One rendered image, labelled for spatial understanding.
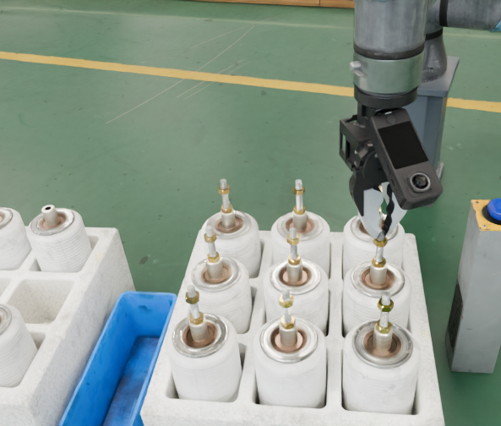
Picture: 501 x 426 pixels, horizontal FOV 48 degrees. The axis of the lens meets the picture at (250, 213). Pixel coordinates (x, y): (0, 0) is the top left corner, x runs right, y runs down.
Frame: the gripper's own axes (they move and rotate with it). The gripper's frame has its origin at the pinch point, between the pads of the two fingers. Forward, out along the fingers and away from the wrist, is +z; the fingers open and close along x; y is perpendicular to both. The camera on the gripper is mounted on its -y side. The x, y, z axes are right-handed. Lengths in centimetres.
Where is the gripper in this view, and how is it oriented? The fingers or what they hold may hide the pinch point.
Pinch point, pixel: (383, 232)
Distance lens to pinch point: 75.9
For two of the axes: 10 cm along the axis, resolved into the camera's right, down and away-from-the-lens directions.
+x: -9.7, 2.1, -1.5
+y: -2.4, -5.7, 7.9
